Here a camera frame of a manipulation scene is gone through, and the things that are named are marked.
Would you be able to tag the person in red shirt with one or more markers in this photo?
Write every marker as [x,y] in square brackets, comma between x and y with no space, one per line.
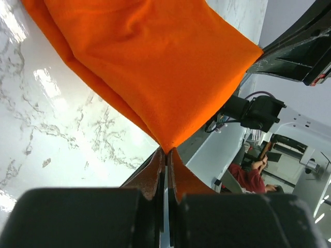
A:
[252,181]

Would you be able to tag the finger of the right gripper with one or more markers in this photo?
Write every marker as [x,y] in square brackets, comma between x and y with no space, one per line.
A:
[302,52]

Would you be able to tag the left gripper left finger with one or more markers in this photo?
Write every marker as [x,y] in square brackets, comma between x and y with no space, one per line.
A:
[128,216]

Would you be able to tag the orange t shirt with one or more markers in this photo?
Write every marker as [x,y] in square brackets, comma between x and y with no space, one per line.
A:
[168,66]

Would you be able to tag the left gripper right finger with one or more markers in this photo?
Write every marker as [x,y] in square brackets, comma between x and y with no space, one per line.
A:
[201,217]

